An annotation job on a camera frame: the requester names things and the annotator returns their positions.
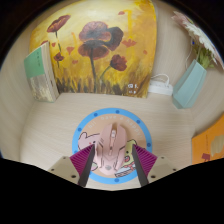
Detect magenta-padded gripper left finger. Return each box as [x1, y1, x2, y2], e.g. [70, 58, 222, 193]
[48, 143, 96, 188]

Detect pale green vase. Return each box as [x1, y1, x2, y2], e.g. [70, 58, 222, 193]
[171, 59, 208, 110]

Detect poppy flower painting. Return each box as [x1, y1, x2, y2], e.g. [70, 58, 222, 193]
[28, 0, 158, 99]

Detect pink and white flowers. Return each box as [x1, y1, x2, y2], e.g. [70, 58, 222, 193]
[171, 10, 224, 70]

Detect pink computer mouse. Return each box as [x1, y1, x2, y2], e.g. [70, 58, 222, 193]
[93, 122, 128, 177]

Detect round cartoon mouse pad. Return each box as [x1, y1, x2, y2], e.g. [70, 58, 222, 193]
[71, 107, 154, 185]

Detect green cover book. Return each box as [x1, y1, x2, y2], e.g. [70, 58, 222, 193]
[23, 41, 61, 104]

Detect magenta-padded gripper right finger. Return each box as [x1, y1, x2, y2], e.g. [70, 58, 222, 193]
[131, 143, 178, 187]

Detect orange book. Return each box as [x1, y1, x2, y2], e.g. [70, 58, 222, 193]
[191, 122, 224, 166]

